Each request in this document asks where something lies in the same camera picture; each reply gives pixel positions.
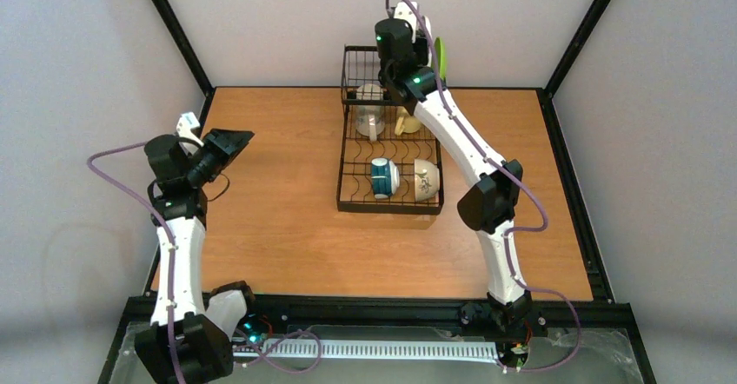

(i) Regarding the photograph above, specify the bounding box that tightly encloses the black corner frame post right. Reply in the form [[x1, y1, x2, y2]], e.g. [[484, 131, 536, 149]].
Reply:
[[544, 0, 612, 99]]

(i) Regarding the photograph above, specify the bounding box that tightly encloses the green plate woven rim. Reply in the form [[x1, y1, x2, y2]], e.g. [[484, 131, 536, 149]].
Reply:
[[434, 37, 448, 85]]

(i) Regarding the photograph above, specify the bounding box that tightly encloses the black front frame rail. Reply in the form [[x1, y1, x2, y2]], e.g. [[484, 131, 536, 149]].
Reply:
[[123, 294, 634, 336]]

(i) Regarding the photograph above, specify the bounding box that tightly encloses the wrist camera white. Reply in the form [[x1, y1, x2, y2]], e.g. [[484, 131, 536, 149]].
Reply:
[[388, 1, 434, 43], [176, 112, 203, 145]]

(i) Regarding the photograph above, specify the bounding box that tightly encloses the white bowl dark outside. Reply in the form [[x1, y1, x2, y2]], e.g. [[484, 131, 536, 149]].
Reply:
[[370, 157, 400, 200]]

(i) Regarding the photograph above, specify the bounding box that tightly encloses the black corner frame post left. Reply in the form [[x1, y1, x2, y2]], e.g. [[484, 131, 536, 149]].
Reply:
[[150, 0, 214, 97]]

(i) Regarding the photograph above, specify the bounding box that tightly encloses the black corner frame post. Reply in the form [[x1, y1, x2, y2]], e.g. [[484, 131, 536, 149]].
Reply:
[[544, 0, 612, 99], [150, 0, 214, 97]]

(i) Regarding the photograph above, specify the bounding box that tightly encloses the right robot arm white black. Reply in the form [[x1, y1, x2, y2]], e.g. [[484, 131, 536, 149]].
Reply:
[[375, 18, 531, 332]]

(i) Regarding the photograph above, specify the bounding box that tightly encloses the black wire dish rack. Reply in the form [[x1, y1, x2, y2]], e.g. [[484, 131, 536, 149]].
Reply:
[[336, 45, 444, 215]]

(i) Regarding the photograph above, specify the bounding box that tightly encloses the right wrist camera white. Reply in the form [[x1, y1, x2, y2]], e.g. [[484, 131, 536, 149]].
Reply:
[[388, 1, 434, 43]]

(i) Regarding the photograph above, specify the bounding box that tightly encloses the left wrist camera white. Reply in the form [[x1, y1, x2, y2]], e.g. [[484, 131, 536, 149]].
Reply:
[[176, 112, 203, 145]]

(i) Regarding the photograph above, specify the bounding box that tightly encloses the yellow mug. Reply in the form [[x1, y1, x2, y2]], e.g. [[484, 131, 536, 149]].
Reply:
[[394, 107, 422, 136]]

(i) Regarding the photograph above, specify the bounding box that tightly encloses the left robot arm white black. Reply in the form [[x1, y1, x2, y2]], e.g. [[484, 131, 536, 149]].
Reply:
[[135, 129, 254, 383]]

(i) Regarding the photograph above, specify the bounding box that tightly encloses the white slotted cable duct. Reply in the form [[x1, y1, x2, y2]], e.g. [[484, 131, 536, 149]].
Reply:
[[259, 338, 498, 364]]

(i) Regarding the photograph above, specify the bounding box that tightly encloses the white mug coral pattern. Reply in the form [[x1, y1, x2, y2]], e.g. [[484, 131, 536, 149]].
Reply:
[[355, 83, 385, 142]]

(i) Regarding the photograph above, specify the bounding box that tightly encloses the cream bowl floral pattern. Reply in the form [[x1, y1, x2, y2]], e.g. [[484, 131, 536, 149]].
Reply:
[[413, 159, 441, 202]]

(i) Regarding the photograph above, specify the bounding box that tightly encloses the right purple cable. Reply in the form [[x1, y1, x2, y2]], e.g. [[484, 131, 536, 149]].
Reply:
[[384, 0, 582, 374]]

